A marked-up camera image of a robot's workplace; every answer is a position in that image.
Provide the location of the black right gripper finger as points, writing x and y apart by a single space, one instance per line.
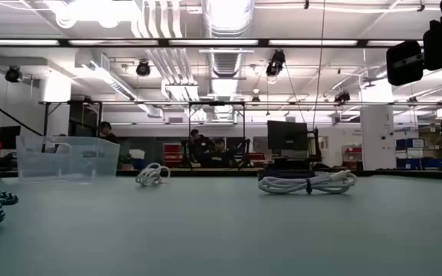
437 46

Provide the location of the white building pillar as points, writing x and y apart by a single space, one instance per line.
377 130

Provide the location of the green potted plant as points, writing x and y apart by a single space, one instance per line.
125 161

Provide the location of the black equipment rack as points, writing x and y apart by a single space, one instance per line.
83 119

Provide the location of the person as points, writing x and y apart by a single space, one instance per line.
196 147
219 153
106 132

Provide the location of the overhead LED light bar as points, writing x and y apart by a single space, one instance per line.
213 42

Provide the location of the black hanging ceiling camera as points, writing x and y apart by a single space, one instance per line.
274 65
342 97
13 74
143 69

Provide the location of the silver ceiling duct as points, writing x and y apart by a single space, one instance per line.
226 23

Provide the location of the clear plastic bin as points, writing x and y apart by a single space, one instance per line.
52 168

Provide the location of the blue storage bins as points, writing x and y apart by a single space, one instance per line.
416 163

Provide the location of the red storage bins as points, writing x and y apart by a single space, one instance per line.
353 150
172 151

